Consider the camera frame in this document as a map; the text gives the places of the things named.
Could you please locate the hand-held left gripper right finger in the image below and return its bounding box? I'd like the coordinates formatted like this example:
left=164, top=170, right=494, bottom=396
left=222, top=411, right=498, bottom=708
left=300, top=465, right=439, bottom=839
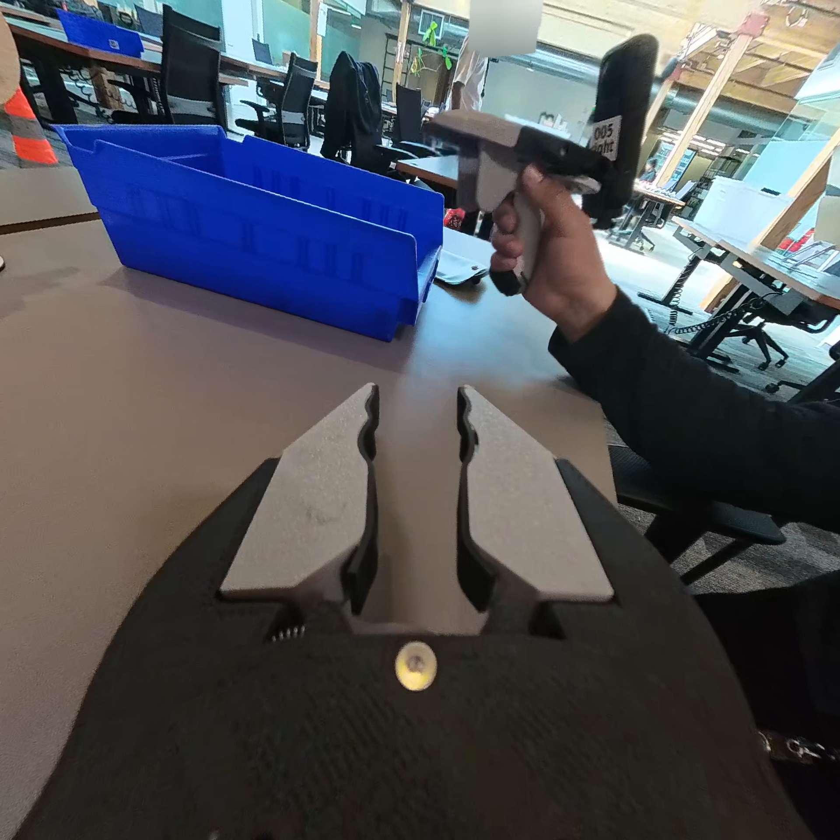
left=457, top=385, right=616, bottom=616

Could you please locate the black office chair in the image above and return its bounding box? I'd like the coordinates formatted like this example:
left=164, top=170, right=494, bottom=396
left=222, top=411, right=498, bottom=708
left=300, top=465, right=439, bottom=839
left=235, top=52, right=319, bottom=152
left=108, top=5, right=229, bottom=129

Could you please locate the blue plastic bin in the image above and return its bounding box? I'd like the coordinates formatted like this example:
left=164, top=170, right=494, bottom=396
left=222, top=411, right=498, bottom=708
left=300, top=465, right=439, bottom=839
left=51, top=123, right=446, bottom=343

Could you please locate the orange traffic cone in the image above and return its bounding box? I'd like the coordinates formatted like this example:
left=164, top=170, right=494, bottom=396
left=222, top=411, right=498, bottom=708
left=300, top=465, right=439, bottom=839
left=0, top=85, right=60, bottom=167

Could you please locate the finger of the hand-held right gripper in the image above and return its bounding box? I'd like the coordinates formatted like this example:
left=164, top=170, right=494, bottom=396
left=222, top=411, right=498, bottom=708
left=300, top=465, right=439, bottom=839
left=434, top=109, right=526, bottom=215
left=423, top=115, right=481, bottom=210

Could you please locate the person's right forearm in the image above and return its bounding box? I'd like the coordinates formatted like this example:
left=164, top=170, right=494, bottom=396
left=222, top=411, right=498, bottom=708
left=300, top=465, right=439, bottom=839
left=548, top=289, right=840, bottom=534

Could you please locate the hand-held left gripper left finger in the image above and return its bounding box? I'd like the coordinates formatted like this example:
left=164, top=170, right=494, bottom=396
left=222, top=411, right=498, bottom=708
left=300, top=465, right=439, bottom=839
left=220, top=382, right=380, bottom=616

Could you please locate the black hanging jacket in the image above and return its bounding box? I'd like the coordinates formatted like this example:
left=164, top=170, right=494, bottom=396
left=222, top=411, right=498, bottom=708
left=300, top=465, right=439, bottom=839
left=322, top=51, right=383, bottom=165

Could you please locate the person's right hand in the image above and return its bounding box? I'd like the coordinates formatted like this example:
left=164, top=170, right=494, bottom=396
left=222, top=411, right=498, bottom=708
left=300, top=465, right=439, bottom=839
left=489, top=164, right=619, bottom=343

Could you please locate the small blue bin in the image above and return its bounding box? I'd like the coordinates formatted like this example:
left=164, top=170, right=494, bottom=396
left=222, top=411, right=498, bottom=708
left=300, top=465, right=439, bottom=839
left=56, top=8, right=145, bottom=59

